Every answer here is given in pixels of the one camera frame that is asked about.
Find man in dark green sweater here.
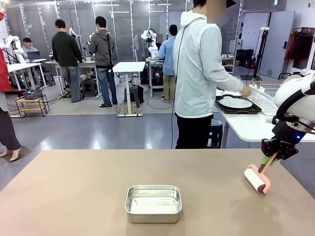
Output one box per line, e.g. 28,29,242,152
51,19,84,103

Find cardboard box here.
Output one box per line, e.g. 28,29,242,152
122,101,137,116

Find mannequin in red top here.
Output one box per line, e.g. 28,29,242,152
0,3,22,162

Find grey plastic stool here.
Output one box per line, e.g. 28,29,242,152
82,78,99,97

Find red hanging garment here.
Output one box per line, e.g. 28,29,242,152
284,30,299,61

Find white side table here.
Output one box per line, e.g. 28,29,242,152
214,87,315,149

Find black right arm cable sleeve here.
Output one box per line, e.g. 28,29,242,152
275,81,315,123

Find pink lint roller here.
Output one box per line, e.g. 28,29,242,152
244,152,272,195

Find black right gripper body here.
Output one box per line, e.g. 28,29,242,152
272,119,302,148

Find black stool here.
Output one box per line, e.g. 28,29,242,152
124,85,145,109

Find person's right hand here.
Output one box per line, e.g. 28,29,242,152
240,84,252,97

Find man in blue shirt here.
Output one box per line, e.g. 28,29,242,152
157,24,178,103

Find white standing desk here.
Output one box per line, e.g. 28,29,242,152
112,61,147,118

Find dark blue plastic stool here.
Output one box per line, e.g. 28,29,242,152
208,118,223,149

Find person in white jacket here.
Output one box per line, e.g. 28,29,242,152
173,0,252,149

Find black clothes rack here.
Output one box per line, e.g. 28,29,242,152
278,27,315,81

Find seated person in grey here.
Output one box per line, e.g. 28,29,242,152
22,37,41,61

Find computer tower with lights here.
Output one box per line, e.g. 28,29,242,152
150,65,165,87

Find wooden shoe rack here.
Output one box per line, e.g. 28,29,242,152
220,57,236,74

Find grey floor mat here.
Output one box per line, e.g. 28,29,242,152
0,144,35,163

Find dark hanging garment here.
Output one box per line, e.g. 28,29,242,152
292,30,315,70

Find white wire dish rack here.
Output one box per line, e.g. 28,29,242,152
247,83,281,117

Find black frame wooden shelf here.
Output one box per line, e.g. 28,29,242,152
15,94,51,118

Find person's right forearm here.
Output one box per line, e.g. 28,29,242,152
216,66,244,93

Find black tripod pole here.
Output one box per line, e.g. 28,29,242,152
105,31,115,74

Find white lab desk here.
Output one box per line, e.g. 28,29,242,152
45,60,99,74

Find dark wire basket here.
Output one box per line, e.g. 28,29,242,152
22,89,44,100

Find man in grey hoodie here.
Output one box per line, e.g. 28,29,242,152
88,16,118,108

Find rectangular metal container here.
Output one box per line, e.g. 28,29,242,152
124,185,183,224

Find long white desk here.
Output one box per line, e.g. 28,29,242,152
7,62,47,89

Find black equipment cases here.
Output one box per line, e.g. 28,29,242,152
235,48,254,69

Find grey door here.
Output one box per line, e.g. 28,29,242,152
259,11,296,79

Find black camera stand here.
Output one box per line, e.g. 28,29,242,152
240,27,270,86

